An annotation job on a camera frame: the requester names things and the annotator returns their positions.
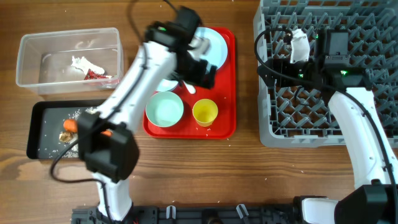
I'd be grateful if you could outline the red foil wrapper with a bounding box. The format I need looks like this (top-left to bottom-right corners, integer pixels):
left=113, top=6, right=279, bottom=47
left=84, top=69, right=108, bottom=80

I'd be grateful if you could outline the grey dishwasher rack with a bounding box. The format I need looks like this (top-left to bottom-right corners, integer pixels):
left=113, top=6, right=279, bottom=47
left=253, top=0, right=397, bottom=147

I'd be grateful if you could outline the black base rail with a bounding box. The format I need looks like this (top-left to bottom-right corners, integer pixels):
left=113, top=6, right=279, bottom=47
left=70, top=203, right=296, bottom=224

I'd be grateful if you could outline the yellow plastic cup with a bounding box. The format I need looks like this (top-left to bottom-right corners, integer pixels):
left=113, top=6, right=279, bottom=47
left=192, top=99, right=218, bottom=127

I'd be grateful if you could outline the green bowl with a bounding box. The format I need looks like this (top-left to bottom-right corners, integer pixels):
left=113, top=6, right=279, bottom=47
left=145, top=91, right=184, bottom=128

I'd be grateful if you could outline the white tissue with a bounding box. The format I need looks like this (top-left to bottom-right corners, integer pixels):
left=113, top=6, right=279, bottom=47
left=72, top=56, right=105, bottom=75

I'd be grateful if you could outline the clear plastic bin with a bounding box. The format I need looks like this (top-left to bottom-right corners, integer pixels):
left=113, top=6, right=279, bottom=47
left=16, top=27, right=124, bottom=95

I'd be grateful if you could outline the brown shiitake mushroom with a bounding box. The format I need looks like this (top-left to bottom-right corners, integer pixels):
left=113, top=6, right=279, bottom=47
left=58, top=131, right=74, bottom=143

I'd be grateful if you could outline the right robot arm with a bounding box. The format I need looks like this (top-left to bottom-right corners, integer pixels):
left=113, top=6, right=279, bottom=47
left=258, top=29, right=397, bottom=223

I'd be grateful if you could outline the black waste tray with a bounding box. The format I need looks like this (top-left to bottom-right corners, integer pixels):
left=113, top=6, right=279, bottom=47
left=26, top=100, right=104, bottom=159

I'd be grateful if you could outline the light blue bowl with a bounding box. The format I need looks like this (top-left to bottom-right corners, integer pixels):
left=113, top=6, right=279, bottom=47
left=155, top=79, right=178, bottom=92

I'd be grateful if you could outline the red serving tray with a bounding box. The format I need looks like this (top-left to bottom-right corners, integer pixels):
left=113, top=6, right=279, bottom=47
left=143, top=27, right=236, bottom=139

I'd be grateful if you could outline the orange carrot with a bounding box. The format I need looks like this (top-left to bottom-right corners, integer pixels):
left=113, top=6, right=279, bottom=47
left=63, top=119, right=78, bottom=133

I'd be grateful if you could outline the light blue plate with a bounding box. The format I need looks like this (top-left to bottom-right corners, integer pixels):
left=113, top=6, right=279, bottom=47
left=195, top=27, right=228, bottom=69

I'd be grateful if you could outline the white plastic spoon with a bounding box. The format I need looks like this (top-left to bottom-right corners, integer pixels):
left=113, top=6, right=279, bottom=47
left=184, top=82, right=196, bottom=95

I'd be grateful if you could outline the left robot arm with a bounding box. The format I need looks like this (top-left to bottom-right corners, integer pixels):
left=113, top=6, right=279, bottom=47
left=77, top=6, right=216, bottom=223

